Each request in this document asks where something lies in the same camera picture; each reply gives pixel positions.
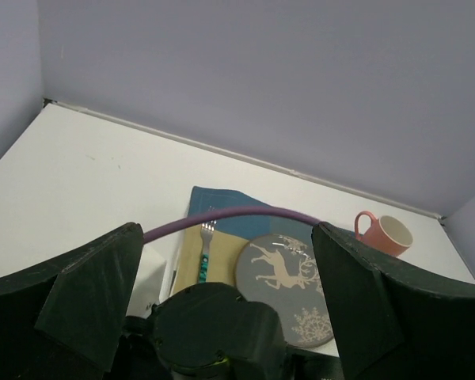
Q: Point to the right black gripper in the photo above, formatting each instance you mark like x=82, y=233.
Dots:
x=210, y=331

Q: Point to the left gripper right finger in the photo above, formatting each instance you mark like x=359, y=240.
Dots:
x=392, y=319

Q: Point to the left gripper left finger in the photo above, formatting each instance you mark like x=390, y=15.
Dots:
x=63, y=318

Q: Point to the pink cup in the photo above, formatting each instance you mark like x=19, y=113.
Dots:
x=385, y=234

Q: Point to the dark patterned plate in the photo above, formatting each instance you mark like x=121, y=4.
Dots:
x=281, y=272

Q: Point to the blue beige checked cloth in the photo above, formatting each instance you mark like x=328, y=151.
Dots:
x=230, y=236

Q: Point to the fork with teal handle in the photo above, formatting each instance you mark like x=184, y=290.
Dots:
x=206, y=234

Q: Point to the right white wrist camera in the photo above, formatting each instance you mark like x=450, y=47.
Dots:
x=155, y=270

